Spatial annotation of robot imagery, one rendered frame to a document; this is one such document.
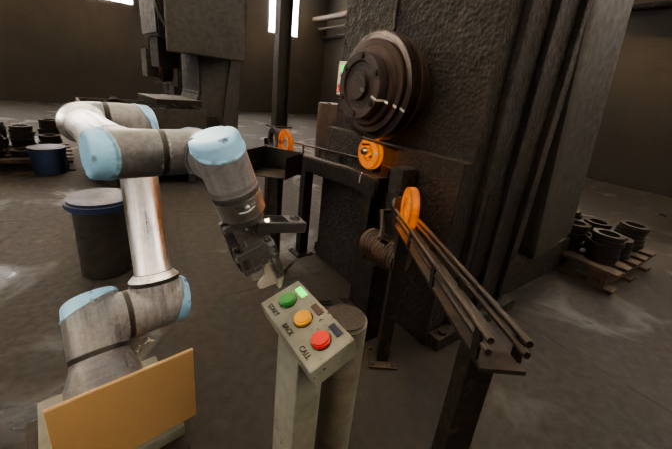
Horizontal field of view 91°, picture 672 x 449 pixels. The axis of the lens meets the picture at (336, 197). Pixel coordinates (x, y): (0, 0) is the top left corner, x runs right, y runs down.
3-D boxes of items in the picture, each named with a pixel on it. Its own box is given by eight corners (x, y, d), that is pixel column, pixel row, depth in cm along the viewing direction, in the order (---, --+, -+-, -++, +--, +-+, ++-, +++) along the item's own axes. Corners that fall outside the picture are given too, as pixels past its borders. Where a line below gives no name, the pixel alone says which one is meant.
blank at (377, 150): (362, 167, 170) (357, 167, 168) (363, 136, 167) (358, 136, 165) (383, 170, 157) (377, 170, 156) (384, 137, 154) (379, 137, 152)
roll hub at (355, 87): (359, 43, 148) (397, 67, 131) (340, 101, 163) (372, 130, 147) (349, 40, 144) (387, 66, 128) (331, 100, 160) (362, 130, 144)
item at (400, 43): (372, 18, 154) (441, 56, 126) (341, 110, 180) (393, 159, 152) (362, 15, 150) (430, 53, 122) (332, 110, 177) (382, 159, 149)
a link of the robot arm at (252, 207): (249, 178, 69) (268, 192, 61) (256, 198, 71) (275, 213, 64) (207, 196, 65) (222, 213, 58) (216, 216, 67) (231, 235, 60)
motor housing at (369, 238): (365, 321, 166) (380, 224, 149) (396, 351, 149) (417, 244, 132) (344, 330, 158) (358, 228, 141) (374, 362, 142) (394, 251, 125)
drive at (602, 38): (462, 221, 318) (512, 15, 262) (572, 268, 246) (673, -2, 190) (383, 240, 259) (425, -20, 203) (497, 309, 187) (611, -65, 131)
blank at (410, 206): (408, 233, 126) (399, 232, 126) (409, 195, 131) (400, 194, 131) (420, 224, 111) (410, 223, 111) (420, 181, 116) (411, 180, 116)
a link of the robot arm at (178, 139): (152, 125, 66) (173, 132, 58) (209, 126, 74) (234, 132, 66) (155, 170, 69) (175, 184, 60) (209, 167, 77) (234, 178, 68)
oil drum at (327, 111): (338, 161, 518) (344, 102, 490) (361, 170, 473) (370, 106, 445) (305, 162, 484) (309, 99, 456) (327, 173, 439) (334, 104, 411)
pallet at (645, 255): (457, 224, 307) (468, 179, 294) (506, 214, 352) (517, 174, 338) (610, 295, 214) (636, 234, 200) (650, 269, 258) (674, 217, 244)
